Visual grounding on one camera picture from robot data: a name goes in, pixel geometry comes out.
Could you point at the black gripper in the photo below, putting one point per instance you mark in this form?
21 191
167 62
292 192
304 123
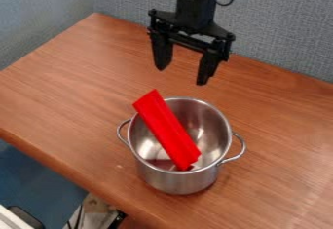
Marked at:
191 27

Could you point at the red rectangular block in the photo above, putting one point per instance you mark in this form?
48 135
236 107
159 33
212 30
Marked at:
168 130

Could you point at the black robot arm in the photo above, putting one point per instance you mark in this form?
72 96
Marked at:
191 28

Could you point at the stainless steel pot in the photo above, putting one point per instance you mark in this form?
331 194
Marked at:
209 129

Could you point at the black table leg frame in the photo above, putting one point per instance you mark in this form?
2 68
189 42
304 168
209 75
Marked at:
86 219

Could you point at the white object at corner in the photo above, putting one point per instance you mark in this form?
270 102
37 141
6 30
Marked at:
10 221

